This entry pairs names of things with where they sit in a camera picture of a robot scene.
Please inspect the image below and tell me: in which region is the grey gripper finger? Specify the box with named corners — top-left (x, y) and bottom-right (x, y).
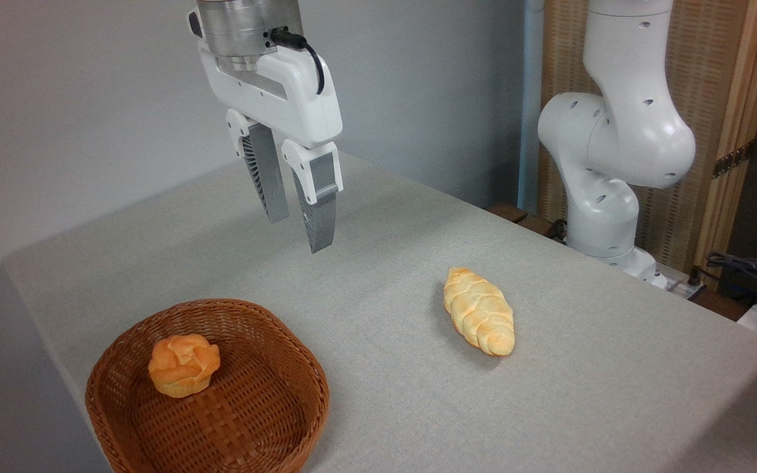
top-left (281, 139), bottom-right (343, 255)
top-left (225, 109), bottom-right (290, 225)

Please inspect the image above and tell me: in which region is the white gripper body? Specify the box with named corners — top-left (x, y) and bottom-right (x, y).
top-left (187, 11), bottom-right (344, 150)

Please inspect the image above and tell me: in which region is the braided long bread loaf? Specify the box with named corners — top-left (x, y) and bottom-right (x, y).
top-left (443, 266), bottom-right (516, 357)

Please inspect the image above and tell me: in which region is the round orange bread roll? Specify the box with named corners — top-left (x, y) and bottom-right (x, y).
top-left (148, 333), bottom-right (221, 399)

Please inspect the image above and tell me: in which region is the brown wicker basket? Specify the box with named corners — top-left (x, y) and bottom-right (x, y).
top-left (85, 298), bottom-right (331, 473)

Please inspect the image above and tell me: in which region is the grey tablecloth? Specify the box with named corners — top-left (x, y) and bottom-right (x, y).
top-left (2, 150), bottom-right (757, 473)

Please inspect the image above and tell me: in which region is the metal screen hinge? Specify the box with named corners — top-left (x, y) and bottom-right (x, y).
top-left (712, 141), bottom-right (756, 179)

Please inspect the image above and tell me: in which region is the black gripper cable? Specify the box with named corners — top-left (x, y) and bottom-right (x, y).
top-left (269, 27), bottom-right (326, 95)

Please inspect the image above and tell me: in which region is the black cable bundle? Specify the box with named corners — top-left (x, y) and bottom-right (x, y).
top-left (705, 251), bottom-right (757, 311)

